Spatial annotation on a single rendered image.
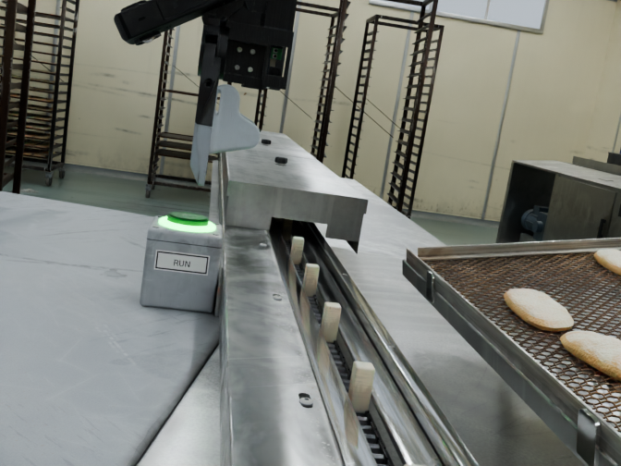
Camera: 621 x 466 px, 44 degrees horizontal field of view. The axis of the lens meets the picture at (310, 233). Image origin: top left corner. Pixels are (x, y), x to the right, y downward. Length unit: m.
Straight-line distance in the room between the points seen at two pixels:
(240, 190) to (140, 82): 6.59
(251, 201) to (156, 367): 0.41
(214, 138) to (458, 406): 0.31
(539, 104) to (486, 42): 0.84
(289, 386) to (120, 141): 7.14
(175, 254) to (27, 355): 0.18
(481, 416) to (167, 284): 0.31
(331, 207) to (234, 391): 0.55
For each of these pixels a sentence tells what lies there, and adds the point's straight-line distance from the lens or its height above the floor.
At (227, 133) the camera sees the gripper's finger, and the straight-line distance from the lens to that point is 0.69.
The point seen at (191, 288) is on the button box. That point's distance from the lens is 0.73.
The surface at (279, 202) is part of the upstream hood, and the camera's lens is 0.96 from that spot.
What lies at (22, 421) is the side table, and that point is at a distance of 0.50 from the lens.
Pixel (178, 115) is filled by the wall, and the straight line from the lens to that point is 7.51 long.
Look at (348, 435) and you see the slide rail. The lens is 0.45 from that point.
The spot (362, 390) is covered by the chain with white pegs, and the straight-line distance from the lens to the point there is 0.51.
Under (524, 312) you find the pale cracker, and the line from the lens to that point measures 0.60.
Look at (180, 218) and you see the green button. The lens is 0.73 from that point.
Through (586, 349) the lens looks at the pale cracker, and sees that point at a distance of 0.53.
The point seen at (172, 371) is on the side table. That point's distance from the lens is 0.59.
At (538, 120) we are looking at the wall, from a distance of 8.17.
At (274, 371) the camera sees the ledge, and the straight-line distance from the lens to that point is 0.50.
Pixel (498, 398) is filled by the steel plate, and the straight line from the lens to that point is 0.65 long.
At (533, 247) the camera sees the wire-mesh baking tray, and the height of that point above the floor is 0.92.
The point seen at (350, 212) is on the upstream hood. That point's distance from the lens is 0.98.
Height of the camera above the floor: 1.04
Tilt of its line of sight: 10 degrees down
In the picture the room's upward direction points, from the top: 9 degrees clockwise
